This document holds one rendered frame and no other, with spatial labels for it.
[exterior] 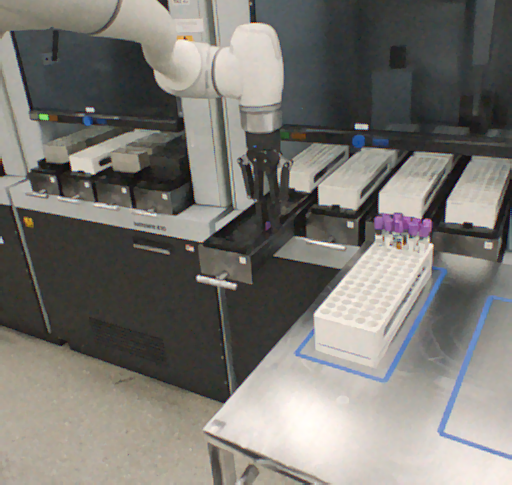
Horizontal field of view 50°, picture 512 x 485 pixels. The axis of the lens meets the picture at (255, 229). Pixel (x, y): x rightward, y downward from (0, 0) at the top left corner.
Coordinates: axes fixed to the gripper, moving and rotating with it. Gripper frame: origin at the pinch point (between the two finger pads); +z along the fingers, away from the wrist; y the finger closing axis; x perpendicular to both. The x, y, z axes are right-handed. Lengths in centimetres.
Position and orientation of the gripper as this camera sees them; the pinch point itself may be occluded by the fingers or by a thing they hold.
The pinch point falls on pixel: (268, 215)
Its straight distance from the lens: 125.7
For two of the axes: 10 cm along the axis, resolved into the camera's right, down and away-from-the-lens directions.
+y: -8.7, -1.4, 4.7
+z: 0.8, 9.0, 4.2
